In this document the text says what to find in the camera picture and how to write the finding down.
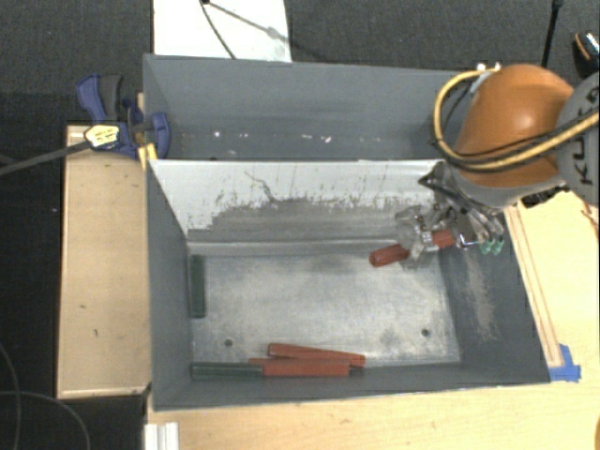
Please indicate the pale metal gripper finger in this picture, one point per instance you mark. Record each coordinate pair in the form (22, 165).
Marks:
(422, 253)
(409, 225)

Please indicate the red-brown block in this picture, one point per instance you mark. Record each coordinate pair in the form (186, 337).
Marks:
(389, 255)
(304, 369)
(319, 355)

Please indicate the grey metal bin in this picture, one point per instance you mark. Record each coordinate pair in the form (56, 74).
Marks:
(323, 298)

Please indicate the dark green flat block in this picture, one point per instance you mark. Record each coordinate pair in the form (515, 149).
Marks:
(198, 286)
(225, 370)

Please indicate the pale wood flat board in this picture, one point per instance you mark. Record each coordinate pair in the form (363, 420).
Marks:
(103, 274)

